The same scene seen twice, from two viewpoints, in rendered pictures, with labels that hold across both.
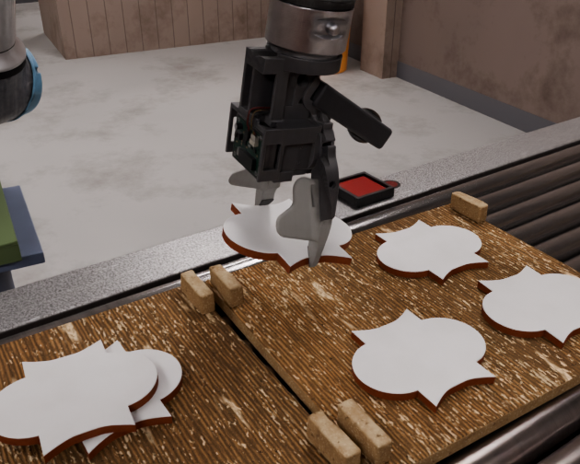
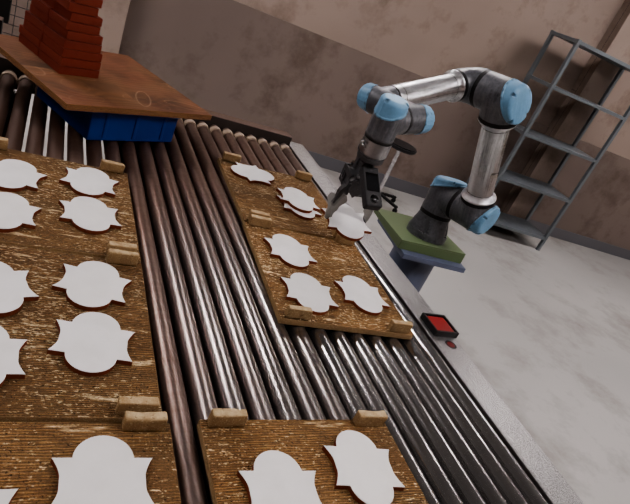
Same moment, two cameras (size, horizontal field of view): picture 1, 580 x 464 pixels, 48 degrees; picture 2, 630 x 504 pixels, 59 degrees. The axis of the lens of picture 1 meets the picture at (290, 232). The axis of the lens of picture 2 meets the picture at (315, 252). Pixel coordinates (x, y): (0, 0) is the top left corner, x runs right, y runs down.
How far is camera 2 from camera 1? 1.56 m
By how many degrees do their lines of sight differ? 79
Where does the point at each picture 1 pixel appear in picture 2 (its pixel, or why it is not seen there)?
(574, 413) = (250, 273)
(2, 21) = (475, 182)
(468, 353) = (284, 256)
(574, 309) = (299, 293)
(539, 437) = (245, 261)
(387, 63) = not seen: outside the picture
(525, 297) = (313, 288)
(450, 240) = (366, 301)
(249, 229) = (344, 208)
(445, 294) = (326, 280)
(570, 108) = not seen: outside the picture
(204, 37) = not seen: outside the picture
